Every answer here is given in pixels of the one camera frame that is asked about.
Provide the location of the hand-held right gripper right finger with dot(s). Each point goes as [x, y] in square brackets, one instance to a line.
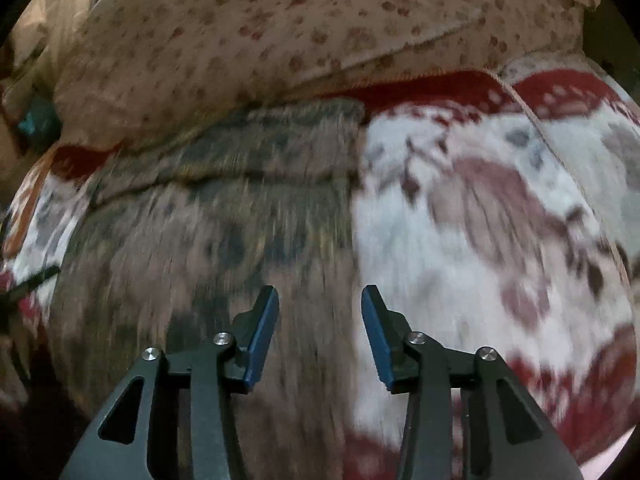
[377, 340]

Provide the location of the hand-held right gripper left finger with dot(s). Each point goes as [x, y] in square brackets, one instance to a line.
[262, 340]

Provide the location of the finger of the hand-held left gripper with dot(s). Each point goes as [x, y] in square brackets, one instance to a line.
[30, 282]

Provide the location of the dark leaf-patterned garment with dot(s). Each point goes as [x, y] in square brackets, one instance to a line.
[200, 235]

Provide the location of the red and white fleece blanket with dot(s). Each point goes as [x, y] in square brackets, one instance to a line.
[450, 260]

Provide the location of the teal object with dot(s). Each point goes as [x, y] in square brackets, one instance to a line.
[39, 119]

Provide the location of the beige floral quilt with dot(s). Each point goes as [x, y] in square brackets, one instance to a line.
[300, 35]

